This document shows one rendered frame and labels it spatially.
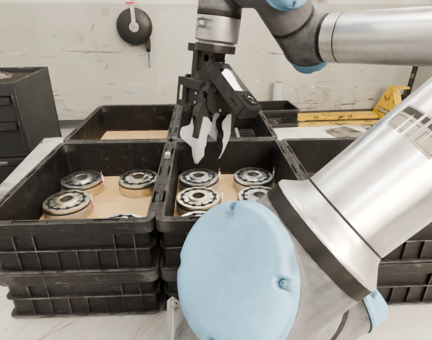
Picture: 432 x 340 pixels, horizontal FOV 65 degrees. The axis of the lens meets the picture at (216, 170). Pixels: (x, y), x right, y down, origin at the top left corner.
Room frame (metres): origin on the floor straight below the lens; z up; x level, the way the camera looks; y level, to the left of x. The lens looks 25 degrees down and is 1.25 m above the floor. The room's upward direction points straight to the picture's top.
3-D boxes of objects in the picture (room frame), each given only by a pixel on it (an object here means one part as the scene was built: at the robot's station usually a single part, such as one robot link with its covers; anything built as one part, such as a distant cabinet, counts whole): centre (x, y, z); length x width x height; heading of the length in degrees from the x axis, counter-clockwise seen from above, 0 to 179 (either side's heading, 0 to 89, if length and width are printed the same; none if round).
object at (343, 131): (1.59, -0.65, 0.71); 0.22 x 0.19 x 0.01; 8
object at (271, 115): (2.56, -0.40, 0.37); 0.40 x 0.30 x 0.45; 98
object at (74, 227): (0.68, 0.26, 0.92); 0.40 x 0.30 x 0.02; 3
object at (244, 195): (0.69, -0.10, 0.86); 0.10 x 0.10 x 0.01
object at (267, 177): (0.80, -0.10, 0.86); 0.10 x 0.10 x 0.01
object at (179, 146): (0.69, -0.04, 0.87); 0.40 x 0.30 x 0.11; 3
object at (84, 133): (1.08, 0.28, 0.87); 0.40 x 0.30 x 0.11; 3
